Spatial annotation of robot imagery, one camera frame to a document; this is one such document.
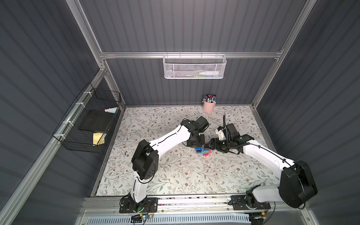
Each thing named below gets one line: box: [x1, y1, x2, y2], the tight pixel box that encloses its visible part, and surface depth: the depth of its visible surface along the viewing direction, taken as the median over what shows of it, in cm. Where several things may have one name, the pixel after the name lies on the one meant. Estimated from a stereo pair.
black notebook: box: [78, 109, 115, 132], surface depth 75 cm
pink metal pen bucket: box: [202, 100, 217, 113], surface depth 118 cm
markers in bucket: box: [202, 93, 217, 104], surface depth 111 cm
